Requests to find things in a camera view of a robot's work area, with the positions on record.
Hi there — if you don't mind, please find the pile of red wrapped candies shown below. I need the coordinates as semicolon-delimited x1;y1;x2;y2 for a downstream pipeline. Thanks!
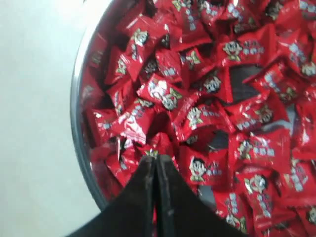
81;0;316;237

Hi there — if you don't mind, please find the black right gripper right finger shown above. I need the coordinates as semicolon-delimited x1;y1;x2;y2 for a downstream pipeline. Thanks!
155;155;247;237

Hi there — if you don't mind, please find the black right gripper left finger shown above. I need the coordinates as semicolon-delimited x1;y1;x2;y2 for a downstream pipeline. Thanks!
69;156;156;237

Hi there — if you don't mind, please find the round steel bowl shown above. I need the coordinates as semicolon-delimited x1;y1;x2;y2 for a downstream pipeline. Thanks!
70;0;116;211

